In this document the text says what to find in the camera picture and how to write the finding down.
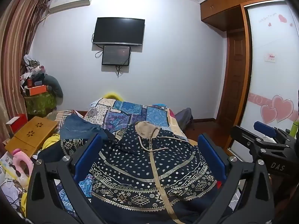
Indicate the wooden lap table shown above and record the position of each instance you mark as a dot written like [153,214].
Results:
[30,134]

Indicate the grey backpack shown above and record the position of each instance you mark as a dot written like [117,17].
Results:
[184,117]

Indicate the patchwork blanket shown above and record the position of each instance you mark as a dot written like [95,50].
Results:
[130,114]

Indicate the black wall television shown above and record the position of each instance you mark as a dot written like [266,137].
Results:
[119,30]

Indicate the small black wall monitor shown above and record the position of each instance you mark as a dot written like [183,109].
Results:
[116,55]

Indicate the striped pillow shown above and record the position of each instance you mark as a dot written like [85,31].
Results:
[62,116]

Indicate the green bottle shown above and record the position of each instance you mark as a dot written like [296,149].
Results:
[294,128]

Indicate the wooden overhead cabinets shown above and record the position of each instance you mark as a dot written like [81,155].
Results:
[224,4]

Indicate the red box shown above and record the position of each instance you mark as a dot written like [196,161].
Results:
[17,122]

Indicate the pink toy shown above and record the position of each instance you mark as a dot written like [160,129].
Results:
[21,161]

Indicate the yellow cloth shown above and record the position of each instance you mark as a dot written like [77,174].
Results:
[50,142]

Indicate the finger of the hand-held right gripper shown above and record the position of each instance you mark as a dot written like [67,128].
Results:
[265,128]
[240,134]

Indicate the green patterned cloth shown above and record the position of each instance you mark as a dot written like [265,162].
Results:
[41,105]

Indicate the yellow round object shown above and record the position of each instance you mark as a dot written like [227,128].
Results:
[112,95]

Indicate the navy patterned hooded jacket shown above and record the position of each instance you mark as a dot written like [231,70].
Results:
[140,168]

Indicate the orange box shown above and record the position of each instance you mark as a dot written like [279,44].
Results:
[36,90]

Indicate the white heart-print sliding door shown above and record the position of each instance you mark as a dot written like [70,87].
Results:
[271,86]

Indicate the black cloth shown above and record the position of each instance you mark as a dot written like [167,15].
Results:
[108,134]

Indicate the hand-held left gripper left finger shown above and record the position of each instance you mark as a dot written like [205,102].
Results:
[90,154]

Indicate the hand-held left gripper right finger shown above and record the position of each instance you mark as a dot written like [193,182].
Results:
[211,155]

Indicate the white air conditioner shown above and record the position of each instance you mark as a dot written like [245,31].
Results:
[70,1]

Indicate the paper note with red label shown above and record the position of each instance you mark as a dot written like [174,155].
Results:
[271,57]

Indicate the blue denim jeans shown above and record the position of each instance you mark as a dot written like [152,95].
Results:
[79,127]

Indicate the striped brown curtain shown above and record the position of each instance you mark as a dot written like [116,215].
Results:
[16,51]

